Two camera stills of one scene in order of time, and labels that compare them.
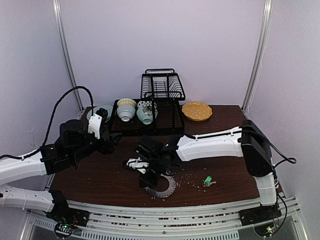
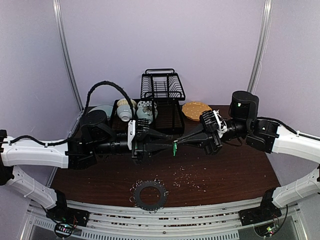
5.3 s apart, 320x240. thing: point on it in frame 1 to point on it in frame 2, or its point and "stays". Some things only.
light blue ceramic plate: x=109 y=108 stays
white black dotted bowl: x=142 y=103 stays
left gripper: x=111 y=145 to x=141 y=148
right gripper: x=149 y=175 to x=212 y=135
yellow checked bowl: x=126 y=101 stays
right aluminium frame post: x=265 y=32 stays
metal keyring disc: x=170 y=190 to x=153 y=206
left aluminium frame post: x=59 y=17 stays
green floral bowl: x=145 y=114 stays
